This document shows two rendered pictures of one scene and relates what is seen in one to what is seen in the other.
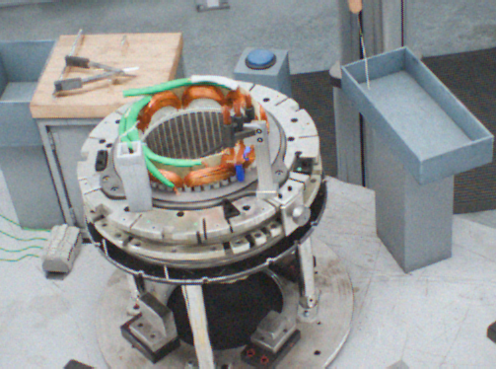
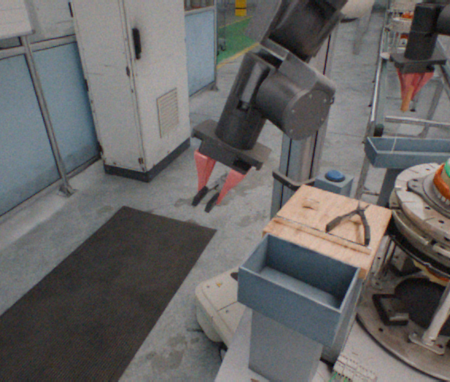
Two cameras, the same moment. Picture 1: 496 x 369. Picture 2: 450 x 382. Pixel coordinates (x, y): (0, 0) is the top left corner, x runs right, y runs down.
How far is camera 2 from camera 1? 1.64 m
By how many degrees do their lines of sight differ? 54
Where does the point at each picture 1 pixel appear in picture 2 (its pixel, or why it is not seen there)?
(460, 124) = (426, 149)
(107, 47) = (300, 213)
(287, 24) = (5, 261)
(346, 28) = (307, 154)
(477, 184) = (183, 255)
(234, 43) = not seen: outside the picture
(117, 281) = (403, 349)
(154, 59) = (331, 200)
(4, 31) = not seen: outside the picture
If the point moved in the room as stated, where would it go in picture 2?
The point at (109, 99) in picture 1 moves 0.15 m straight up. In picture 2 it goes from (376, 228) to (398, 156)
